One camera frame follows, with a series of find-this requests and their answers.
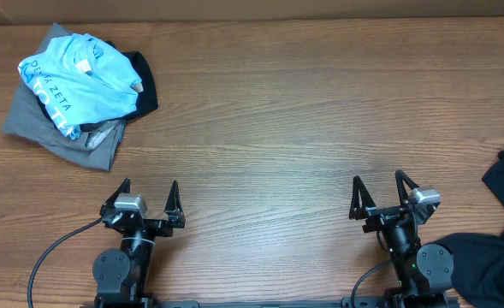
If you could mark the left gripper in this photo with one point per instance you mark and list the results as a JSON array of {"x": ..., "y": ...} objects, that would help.
[{"x": 174, "y": 216}]

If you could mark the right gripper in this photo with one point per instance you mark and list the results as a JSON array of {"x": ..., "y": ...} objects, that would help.
[{"x": 382, "y": 216}]

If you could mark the black t-shirt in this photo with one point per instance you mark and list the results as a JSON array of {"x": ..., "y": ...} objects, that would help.
[{"x": 478, "y": 274}]

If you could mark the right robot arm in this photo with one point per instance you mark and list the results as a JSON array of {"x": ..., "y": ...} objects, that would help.
[{"x": 423, "y": 271}]

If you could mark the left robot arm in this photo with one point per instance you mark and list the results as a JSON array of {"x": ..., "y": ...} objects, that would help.
[{"x": 121, "y": 274}]

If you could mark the grey folded t-shirt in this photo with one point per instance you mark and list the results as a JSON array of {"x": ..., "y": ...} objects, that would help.
[{"x": 95, "y": 149}]

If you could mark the light blue printed t-shirt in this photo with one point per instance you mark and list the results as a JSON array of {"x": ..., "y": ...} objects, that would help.
[{"x": 80, "y": 79}]

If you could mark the cardboard backdrop board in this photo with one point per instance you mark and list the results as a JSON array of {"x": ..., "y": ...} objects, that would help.
[{"x": 40, "y": 12}]

